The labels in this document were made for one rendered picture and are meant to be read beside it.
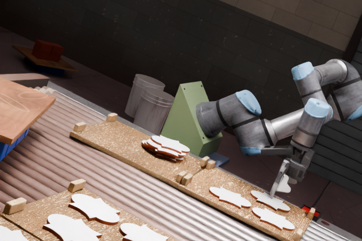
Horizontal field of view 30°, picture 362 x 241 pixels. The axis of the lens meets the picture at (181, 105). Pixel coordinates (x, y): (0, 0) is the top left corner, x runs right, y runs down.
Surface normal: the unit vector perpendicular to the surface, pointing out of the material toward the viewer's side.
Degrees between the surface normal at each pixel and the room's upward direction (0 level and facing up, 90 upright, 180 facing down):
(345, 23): 90
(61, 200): 0
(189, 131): 90
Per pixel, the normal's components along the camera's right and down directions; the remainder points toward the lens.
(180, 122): -0.36, 0.08
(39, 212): 0.36, -0.91
